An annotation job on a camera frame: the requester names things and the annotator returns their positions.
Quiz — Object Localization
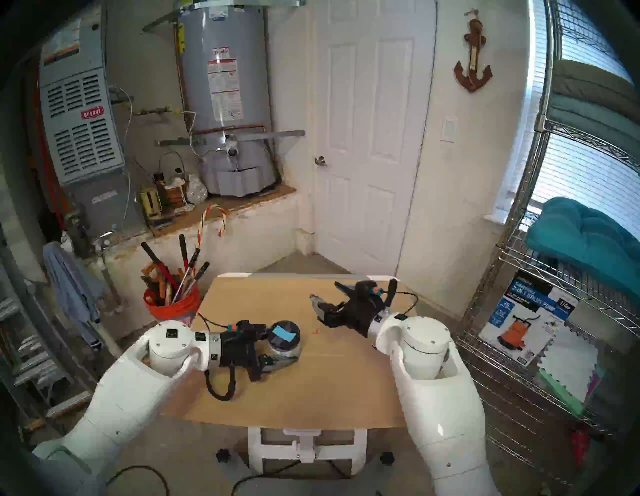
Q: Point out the rusty anchor wall decoration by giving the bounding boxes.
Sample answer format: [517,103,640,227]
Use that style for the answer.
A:
[454,10,493,93]

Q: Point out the teal tufted cushion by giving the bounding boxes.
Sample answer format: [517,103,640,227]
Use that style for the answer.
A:
[525,196,640,301]

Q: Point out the red object on shelf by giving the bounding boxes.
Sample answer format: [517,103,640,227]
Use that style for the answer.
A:
[570,427,591,468]

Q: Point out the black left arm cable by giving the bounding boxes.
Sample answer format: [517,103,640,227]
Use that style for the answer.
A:
[197,312,237,402]

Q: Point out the chrome wire shelf rack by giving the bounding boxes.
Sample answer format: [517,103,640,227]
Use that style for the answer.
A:
[457,0,640,488]

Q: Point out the green paper folder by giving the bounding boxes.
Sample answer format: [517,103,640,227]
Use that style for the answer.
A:
[537,367,586,416]

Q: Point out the wooden heater platform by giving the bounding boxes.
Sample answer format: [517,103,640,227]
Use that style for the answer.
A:
[147,184,297,237]

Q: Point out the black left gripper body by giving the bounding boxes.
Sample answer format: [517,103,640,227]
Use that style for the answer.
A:
[217,320,267,383]

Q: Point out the orange plastic bucket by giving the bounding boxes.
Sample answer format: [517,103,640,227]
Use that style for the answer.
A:
[143,285,202,326]

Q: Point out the foil wrapped object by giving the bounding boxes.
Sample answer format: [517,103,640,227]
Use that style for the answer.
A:
[186,174,208,204]

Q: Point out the black floor cable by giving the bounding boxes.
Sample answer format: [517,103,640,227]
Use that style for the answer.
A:
[105,465,171,496]

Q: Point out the tan table cover sheet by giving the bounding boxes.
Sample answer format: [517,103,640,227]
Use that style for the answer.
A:
[160,275,416,430]

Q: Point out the sage green folded cushion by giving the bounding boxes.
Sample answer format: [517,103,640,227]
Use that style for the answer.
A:
[545,92,640,151]

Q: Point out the white panel door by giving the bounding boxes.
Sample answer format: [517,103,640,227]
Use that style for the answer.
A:
[312,0,438,276]

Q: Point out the blue hanging cloth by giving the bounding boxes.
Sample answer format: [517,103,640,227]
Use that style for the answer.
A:
[42,241,103,348]

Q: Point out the utility pump cardboard box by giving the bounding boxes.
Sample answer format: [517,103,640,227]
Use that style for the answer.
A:
[478,270,579,368]

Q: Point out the metal water heater strap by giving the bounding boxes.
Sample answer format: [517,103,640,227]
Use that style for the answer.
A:
[157,130,306,147]

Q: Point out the wicker basket with handle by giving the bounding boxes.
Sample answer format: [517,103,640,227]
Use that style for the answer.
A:
[156,150,187,208]

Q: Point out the wooden handled saw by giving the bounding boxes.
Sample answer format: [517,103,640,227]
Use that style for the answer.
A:
[140,260,163,306]

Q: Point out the white window blinds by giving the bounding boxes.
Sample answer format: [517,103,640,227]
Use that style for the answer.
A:
[500,0,640,231]

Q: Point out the black lid with blue tape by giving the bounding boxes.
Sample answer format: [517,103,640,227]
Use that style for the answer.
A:
[266,320,302,351]

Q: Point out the gray metal ladder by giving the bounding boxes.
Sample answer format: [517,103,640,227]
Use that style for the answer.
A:
[0,225,93,431]

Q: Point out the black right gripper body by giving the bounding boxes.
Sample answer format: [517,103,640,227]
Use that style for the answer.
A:
[327,282,388,338]

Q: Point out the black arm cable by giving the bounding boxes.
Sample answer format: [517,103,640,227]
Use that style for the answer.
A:
[382,278,420,313]
[197,312,237,402]

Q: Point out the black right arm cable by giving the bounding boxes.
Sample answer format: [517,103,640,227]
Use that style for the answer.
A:
[382,278,420,313]

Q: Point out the striped candy cane decoration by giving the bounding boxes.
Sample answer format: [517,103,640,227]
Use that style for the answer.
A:
[195,204,227,271]

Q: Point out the white jar of blue paint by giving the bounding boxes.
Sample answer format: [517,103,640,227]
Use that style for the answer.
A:
[270,340,303,362]

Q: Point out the gray water heater tank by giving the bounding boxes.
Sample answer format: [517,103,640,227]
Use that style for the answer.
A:
[172,0,278,197]

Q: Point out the black grip metal tool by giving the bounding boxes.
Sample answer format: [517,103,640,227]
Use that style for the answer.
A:
[182,261,211,296]
[175,247,201,301]

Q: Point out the olive folded cushion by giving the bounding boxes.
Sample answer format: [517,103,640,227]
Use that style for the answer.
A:
[550,59,640,108]

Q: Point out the gray Bryant furnace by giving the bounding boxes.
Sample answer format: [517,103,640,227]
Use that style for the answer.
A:
[37,5,146,236]

